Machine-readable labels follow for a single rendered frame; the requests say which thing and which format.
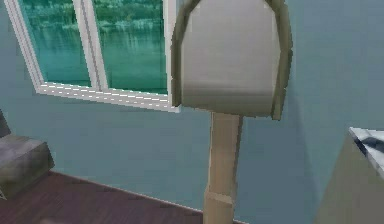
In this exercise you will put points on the beige floor lamp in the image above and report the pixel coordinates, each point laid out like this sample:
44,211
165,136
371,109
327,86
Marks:
230,60

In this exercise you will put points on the white framed window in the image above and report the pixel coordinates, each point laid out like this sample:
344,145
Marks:
133,50

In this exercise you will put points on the beige cabinet with marble top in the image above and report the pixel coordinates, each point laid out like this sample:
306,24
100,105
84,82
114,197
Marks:
356,186

